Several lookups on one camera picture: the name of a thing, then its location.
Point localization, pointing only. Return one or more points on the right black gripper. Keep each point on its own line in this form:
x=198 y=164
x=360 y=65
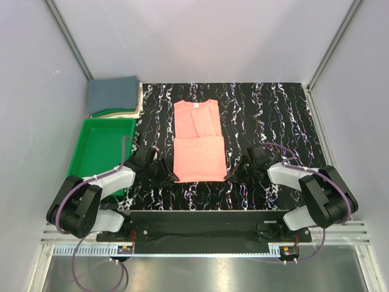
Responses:
x=236 y=174

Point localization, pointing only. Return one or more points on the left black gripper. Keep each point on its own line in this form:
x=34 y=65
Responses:
x=167 y=176

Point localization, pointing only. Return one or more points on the pink t-shirt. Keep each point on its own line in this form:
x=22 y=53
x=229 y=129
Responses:
x=199 y=153

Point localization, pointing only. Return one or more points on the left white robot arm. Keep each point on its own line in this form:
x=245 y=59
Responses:
x=76 y=207

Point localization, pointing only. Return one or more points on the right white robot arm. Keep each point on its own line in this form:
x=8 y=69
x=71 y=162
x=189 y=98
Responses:
x=328 y=200

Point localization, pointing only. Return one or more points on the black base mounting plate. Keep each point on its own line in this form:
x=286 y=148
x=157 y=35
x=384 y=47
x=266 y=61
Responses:
x=205 y=232

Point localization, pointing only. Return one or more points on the black marble pattern mat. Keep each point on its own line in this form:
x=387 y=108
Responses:
x=250 y=113

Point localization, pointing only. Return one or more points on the green plastic tray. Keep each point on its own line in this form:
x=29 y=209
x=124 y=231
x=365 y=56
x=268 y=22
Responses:
x=99 y=146

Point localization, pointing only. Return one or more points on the aluminium rail frame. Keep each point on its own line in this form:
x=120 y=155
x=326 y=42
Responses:
x=351 y=233

